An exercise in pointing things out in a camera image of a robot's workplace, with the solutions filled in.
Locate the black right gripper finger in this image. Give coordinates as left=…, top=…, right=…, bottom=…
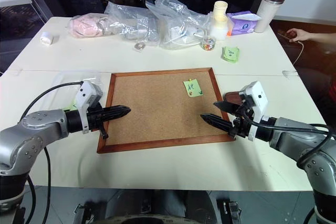
left=213, top=100, right=243, bottom=116
left=199, top=113, right=235, bottom=134

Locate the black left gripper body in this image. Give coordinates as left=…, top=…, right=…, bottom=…
left=86, top=103, right=110, bottom=140

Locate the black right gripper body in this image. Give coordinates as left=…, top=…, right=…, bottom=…
left=230, top=97, right=257, bottom=140

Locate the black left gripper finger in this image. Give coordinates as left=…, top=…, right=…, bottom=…
left=104, top=112, right=130, bottom=122
left=103, top=104, right=131, bottom=114

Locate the wood-framed cork board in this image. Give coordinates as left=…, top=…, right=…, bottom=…
left=96, top=67, right=238, bottom=154

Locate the green sticky note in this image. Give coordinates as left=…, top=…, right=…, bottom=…
left=183, top=79, right=204, bottom=99

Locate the small glass pin jar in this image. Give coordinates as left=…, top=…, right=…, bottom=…
left=200, top=35, right=217, bottom=51

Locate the person's bare hand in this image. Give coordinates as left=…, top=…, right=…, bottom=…
left=286, top=29, right=312, bottom=42

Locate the brown wooden block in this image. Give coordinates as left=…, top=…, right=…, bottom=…
left=223, top=91, right=248, bottom=104

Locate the stack of green notes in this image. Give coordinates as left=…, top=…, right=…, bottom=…
left=220, top=46, right=241, bottom=64

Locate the translucent white plastic bottle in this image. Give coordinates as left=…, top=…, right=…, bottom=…
left=209, top=15, right=229, bottom=41

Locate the purple tissue pack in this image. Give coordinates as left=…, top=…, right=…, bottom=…
left=226, top=10, right=262, bottom=37

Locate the clear bag with grey items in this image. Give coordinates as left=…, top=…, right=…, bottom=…
left=104, top=0, right=161, bottom=47

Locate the plastic bag with pink cloth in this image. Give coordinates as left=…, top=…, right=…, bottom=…
left=67, top=13, right=111, bottom=38

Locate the small white roll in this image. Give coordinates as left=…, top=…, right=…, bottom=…
left=39, top=31, right=54, bottom=47

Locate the clear bag with white charger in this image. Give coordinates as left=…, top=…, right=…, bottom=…
left=145, top=0, right=214, bottom=51

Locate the cream plastic cup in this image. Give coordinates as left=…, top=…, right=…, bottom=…
left=213, top=1, right=228, bottom=18

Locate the white tumbler with brown lid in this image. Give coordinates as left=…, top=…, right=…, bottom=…
left=254, top=0, right=288, bottom=34

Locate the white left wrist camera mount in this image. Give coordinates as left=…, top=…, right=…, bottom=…
left=75, top=80, right=104, bottom=134

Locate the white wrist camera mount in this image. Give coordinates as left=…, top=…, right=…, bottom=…
left=239, top=80, right=269, bottom=141
left=75, top=80, right=104, bottom=134

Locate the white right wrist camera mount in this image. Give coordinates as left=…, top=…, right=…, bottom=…
left=239, top=80, right=269, bottom=141

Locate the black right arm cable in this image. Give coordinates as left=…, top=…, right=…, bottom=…
left=250, top=120, right=333, bottom=167

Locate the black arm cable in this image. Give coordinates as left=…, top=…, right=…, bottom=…
left=19, top=82, right=81, bottom=224
left=250, top=120, right=333, bottom=167

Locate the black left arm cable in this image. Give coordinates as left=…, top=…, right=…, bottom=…
left=19, top=82, right=81, bottom=224

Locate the thin white cable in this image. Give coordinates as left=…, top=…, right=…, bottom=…
left=277, top=30, right=305, bottom=66

